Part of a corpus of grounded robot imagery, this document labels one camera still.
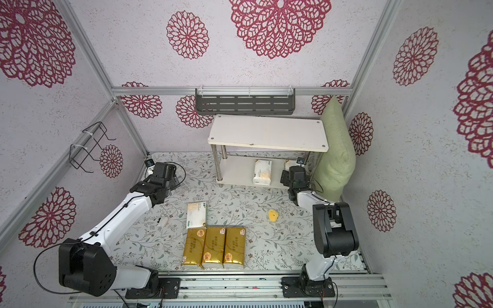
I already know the white tissue pack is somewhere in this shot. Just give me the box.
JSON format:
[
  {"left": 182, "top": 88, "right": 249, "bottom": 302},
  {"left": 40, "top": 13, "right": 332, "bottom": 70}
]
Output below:
[
  {"left": 186, "top": 201, "right": 207, "bottom": 228},
  {"left": 285, "top": 160, "right": 297, "bottom": 171},
  {"left": 252, "top": 159, "right": 272, "bottom": 186}
]

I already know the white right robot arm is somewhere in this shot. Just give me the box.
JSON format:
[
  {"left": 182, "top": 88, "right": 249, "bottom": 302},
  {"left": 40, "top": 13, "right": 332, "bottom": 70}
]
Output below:
[{"left": 280, "top": 166, "right": 359, "bottom": 287}]

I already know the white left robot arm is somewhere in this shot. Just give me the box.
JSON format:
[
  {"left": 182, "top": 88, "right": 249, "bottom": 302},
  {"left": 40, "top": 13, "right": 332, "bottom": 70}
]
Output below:
[{"left": 59, "top": 162, "right": 181, "bottom": 297}]

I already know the white two-tier shelf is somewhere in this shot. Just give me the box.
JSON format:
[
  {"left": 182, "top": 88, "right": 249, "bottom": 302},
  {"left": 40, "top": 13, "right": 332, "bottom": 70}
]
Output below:
[{"left": 208, "top": 115, "right": 329, "bottom": 186}]

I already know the gold tissue pack left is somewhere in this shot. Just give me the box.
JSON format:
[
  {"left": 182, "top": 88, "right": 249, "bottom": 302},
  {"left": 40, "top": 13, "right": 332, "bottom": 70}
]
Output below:
[{"left": 182, "top": 228, "right": 207, "bottom": 268}]

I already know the gold tissue pack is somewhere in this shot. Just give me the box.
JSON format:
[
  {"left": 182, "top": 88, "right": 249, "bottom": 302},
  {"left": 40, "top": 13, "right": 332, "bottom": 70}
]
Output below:
[
  {"left": 202, "top": 227, "right": 226, "bottom": 268},
  {"left": 182, "top": 228, "right": 207, "bottom": 268},
  {"left": 223, "top": 227, "right": 246, "bottom": 269}
]

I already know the gold tissue pack middle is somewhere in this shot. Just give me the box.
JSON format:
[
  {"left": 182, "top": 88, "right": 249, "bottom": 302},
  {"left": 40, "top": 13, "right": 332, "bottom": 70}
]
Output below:
[{"left": 202, "top": 227, "right": 226, "bottom": 268}]

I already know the gold tissue pack right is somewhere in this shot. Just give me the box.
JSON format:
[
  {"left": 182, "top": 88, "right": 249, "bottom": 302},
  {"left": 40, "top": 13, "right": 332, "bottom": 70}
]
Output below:
[{"left": 223, "top": 227, "right": 246, "bottom": 269}]

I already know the green pillow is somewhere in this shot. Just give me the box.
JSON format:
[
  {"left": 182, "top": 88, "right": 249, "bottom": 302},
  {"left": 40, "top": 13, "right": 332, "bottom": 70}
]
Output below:
[{"left": 313, "top": 97, "right": 356, "bottom": 201}]

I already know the small yellow object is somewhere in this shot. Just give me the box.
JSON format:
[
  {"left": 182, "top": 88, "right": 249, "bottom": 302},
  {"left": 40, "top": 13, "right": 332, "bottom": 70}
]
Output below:
[{"left": 268, "top": 209, "right": 279, "bottom": 222}]

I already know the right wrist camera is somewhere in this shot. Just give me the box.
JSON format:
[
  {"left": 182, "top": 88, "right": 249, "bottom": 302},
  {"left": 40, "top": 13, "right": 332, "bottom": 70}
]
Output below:
[{"left": 296, "top": 157, "right": 306, "bottom": 167}]

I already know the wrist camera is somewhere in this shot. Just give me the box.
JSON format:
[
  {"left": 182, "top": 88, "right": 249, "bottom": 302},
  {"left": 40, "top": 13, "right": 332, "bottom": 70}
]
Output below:
[
  {"left": 145, "top": 159, "right": 155, "bottom": 177},
  {"left": 296, "top": 157, "right": 306, "bottom": 167}
]

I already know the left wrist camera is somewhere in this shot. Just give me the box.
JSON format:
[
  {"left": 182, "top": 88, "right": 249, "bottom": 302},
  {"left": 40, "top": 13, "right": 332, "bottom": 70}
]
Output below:
[{"left": 145, "top": 159, "right": 155, "bottom": 177}]

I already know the black wire wall rack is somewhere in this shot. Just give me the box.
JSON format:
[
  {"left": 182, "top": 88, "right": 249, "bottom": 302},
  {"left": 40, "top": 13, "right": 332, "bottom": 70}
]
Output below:
[{"left": 68, "top": 121, "right": 116, "bottom": 173}]

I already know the grey wall-mounted metal rack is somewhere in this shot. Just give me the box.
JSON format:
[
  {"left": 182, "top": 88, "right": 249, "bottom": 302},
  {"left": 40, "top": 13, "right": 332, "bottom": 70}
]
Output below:
[{"left": 195, "top": 88, "right": 295, "bottom": 116}]

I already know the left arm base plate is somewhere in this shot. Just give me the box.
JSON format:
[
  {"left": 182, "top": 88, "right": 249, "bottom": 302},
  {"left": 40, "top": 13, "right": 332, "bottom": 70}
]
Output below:
[{"left": 125, "top": 278, "right": 181, "bottom": 300}]

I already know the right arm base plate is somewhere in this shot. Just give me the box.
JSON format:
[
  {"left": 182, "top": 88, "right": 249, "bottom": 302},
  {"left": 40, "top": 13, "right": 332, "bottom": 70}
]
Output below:
[{"left": 281, "top": 277, "right": 336, "bottom": 299}]

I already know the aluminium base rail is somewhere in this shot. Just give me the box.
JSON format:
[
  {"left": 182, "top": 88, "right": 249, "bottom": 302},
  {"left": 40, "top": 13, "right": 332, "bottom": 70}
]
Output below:
[{"left": 68, "top": 273, "right": 394, "bottom": 303}]

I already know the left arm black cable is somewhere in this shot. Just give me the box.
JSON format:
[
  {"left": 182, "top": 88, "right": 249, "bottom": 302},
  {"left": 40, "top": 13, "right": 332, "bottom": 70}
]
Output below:
[{"left": 32, "top": 160, "right": 187, "bottom": 308}]

